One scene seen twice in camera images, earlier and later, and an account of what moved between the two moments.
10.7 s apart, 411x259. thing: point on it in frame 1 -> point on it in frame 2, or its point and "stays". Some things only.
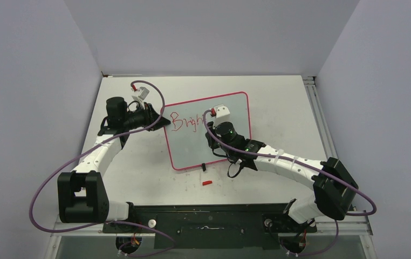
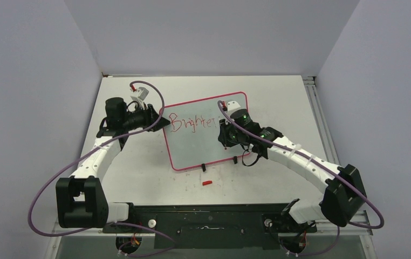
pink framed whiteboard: x=189 y=145 stays
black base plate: x=251 y=226 stays
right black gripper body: x=214 y=143 -> x=231 y=136
